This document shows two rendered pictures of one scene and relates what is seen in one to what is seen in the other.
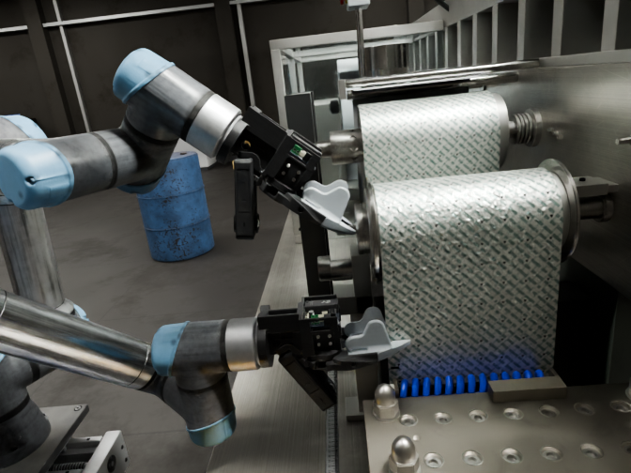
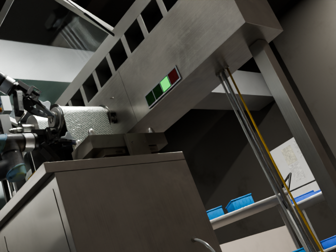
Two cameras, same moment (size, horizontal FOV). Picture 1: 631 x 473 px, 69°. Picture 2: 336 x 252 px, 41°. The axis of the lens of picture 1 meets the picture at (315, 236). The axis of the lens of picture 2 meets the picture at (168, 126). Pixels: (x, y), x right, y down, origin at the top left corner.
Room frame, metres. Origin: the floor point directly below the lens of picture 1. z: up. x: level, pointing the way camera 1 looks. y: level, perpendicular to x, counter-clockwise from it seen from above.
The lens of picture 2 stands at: (-0.90, 1.02, 0.32)
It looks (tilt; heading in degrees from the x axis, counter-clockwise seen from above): 21 degrees up; 310
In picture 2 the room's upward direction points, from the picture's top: 22 degrees counter-clockwise
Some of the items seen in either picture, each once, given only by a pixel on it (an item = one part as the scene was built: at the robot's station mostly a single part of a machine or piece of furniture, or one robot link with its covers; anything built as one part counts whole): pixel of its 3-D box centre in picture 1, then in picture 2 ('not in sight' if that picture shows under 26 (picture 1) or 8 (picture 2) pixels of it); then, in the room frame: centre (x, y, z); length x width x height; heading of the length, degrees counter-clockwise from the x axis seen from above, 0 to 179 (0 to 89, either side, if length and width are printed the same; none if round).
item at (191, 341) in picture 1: (195, 349); (8, 144); (0.59, 0.19, 1.11); 0.11 x 0.08 x 0.09; 86
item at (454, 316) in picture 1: (469, 326); (93, 139); (0.57, -0.20, 1.11); 0.23 x 0.01 x 0.18; 86
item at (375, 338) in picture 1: (377, 338); (69, 137); (0.56, -0.07, 1.11); 0.09 x 0.03 x 0.06; 85
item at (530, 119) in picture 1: (515, 129); not in sight; (0.86, -0.39, 1.33); 0.07 x 0.07 x 0.07; 86
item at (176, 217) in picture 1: (174, 205); not in sight; (4.38, 1.33, 0.48); 0.64 x 0.64 x 0.96
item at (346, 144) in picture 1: (346, 146); (26, 130); (0.89, -0.08, 1.33); 0.06 x 0.06 x 0.06; 86
